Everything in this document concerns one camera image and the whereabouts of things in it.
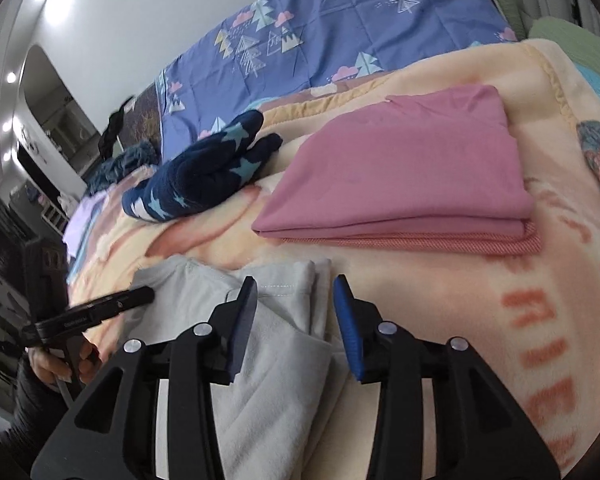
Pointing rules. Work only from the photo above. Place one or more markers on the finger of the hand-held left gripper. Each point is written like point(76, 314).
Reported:
point(135, 298)

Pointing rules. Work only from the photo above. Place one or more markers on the blue tree print duvet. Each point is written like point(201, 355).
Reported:
point(330, 35)

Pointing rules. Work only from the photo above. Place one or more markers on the dark furniture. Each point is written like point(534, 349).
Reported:
point(5, 250)

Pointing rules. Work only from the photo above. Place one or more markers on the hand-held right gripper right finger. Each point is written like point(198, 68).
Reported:
point(347, 330)

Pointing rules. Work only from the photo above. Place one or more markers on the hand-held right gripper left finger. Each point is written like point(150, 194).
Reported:
point(244, 325)

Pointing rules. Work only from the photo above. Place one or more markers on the grey garment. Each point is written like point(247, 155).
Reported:
point(280, 360)

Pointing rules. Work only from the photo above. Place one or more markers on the navy star fleece garment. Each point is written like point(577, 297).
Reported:
point(195, 175)

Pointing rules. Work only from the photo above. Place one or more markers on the lavender cloth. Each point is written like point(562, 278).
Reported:
point(82, 220)

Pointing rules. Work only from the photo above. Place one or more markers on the black cloth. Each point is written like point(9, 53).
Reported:
point(111, 130)

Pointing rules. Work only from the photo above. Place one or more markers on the green cushion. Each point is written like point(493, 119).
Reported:
point(570, 40)

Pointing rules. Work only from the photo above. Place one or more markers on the person's left forearm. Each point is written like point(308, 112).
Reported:
point(35, 405)

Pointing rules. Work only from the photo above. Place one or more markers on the dark patterned pillow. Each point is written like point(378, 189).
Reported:
point(142, 115)

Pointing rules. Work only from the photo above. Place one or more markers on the person's left hand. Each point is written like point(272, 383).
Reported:
point(47, 365)

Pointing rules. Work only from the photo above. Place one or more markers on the teal fuzzy blanket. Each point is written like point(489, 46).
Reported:
point(125, 162)

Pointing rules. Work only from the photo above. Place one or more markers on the pink garment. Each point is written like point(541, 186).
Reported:
point(405, 170)

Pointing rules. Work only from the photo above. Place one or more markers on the peach printed blanket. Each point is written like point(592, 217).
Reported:
point(480, 285)

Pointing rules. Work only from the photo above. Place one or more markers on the salmon striped garment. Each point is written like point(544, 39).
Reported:
point(480, 244)

